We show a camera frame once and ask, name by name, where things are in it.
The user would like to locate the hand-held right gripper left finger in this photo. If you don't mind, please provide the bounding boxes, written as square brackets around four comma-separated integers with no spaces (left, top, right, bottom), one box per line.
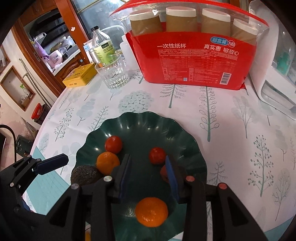
[46,153,133,241]

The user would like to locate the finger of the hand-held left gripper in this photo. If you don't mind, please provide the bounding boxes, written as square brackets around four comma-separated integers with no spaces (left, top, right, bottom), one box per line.
[0,153,69,193]

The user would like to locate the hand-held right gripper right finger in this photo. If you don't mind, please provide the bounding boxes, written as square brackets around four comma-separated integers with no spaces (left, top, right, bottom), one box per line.
[165,155,269,241]

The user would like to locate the red cherry tomato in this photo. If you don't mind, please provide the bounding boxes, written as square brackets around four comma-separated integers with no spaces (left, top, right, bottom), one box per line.
[149,147,167,165]
[105,136,123,154]
[160,164,170,183]

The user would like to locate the small orange tangerine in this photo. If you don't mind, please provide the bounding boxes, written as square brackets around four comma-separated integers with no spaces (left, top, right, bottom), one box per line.
[96,152,121,176]

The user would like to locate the dark avocado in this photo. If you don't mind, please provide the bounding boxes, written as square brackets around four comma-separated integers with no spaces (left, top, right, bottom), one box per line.
[70,165,103,186]

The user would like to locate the large orange tangerine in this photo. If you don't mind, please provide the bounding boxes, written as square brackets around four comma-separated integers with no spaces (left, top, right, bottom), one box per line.
[135,197,169,227]

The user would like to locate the dark green scalloped plate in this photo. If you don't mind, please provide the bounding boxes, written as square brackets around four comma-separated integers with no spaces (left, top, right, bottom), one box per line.
[74,112,208,241]

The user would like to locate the black device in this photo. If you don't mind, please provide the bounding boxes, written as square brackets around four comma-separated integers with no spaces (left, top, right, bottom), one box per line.
[15,134,34,156]

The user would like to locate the red lid container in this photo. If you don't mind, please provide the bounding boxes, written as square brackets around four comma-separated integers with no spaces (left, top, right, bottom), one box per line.
[31,103,45,121]

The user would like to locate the tree print tablecloth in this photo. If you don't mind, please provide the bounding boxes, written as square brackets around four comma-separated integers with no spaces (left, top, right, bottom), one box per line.
[23,70,296,241]

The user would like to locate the yellow tin box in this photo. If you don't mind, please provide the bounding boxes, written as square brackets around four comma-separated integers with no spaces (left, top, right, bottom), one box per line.
[62,64,97,88]

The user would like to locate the clear drinking glass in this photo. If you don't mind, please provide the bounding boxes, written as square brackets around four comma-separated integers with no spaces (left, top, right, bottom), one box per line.
[95,54,129,90]

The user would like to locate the small metal can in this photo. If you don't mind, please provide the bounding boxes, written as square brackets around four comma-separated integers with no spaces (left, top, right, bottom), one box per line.
[89,48,100,64]

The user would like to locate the red paper cup package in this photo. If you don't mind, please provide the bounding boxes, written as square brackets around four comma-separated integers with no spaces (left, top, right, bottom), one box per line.
[109,0,271,91]

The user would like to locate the small white blue box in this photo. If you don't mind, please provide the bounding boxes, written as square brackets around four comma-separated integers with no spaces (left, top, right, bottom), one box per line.
[83,40,94,55]

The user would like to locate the white plastic bottle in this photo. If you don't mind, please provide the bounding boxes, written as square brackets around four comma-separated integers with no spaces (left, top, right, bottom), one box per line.
[120,35,139,70]

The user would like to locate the clear bottle green label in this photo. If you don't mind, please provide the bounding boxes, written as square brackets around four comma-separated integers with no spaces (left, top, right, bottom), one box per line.
[90,26,116,65]

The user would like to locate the frosted glass door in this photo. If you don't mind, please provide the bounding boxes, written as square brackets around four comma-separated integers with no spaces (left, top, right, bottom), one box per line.
[69,0,130,44]

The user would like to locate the brown paper cup stack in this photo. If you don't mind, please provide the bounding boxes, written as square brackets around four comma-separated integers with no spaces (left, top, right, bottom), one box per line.
[129,10,162,36]
[201,8,231,34]
[231,19,258,40]
[166,6,197,33]

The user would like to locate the white countertop appliance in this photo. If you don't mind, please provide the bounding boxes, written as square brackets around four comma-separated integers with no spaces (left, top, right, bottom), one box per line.
[248,0,296,120]

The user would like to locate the wooden wall niche frame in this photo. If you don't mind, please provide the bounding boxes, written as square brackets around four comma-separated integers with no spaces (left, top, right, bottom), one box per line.
[0,65,36,112]

